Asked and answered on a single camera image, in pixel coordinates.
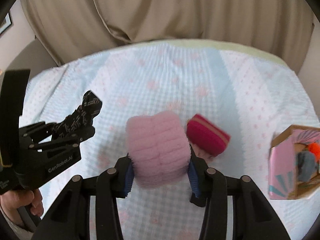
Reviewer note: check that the red rolled sock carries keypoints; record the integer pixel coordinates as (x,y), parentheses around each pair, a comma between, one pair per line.
(207,137)

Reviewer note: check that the person's left hand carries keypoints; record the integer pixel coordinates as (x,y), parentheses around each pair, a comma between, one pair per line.
(23,201)

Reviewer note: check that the pale green bed sheet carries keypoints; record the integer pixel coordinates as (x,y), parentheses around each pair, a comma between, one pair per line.
(250,51)

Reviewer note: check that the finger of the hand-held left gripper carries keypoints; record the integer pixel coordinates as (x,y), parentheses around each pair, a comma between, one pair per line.
(75,136)
(35,128)

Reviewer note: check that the black patterned sock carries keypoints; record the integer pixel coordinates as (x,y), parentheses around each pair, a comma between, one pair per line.
(82,112)

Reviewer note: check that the orange pompom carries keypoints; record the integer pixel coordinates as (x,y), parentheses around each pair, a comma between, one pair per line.
(314,150)

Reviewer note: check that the pink fluffy sock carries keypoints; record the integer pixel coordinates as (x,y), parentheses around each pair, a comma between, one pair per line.
(158,146)

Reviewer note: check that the light blue checked blanket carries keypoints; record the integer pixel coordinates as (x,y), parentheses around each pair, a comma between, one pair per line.
(175,80)

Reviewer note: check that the framed wall picture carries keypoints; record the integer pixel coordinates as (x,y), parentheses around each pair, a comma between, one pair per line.
(5,23)

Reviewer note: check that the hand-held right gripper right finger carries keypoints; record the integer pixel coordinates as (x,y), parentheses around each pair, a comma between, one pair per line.
(193,180)

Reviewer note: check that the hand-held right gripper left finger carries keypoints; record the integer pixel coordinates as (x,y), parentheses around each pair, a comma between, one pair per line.
(128,180)

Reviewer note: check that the pink cardboard box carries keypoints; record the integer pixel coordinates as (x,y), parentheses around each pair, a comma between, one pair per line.
(282,170)

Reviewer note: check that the beige curtain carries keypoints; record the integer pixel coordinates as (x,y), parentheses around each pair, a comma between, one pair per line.
(162,7)

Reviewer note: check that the grey-blue soft cloth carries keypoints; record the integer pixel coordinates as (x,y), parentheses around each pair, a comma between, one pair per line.
(307,166)

